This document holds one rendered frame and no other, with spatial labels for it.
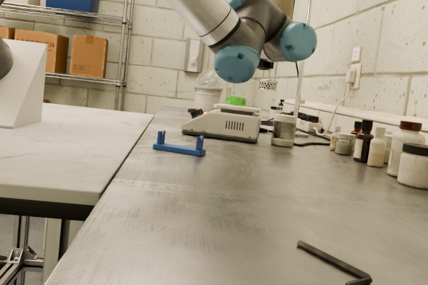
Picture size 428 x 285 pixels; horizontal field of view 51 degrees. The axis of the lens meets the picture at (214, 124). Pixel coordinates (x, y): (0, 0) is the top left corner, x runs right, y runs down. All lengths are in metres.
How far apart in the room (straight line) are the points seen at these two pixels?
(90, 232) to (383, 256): 0.26
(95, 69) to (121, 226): 2.87
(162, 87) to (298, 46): 2.72
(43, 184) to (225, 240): 0.24
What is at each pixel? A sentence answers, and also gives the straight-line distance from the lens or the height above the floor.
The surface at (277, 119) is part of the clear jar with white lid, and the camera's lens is 1.17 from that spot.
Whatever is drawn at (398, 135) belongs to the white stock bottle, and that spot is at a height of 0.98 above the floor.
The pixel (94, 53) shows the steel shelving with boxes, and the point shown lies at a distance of 3.26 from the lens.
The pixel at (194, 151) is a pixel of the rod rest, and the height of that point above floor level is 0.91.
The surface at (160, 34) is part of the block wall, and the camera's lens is 3.59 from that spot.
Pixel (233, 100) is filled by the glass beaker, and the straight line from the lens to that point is 1.19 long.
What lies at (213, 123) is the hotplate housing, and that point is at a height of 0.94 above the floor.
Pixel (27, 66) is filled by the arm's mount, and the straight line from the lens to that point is 1.12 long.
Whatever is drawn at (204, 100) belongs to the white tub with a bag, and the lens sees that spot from 2.15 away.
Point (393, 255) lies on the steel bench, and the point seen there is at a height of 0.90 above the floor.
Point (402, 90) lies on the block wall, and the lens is 1.34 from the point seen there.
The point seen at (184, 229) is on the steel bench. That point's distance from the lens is 0.43.
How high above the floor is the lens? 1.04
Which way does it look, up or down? 5 degrees down
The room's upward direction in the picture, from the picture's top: 7 degrees clockwise
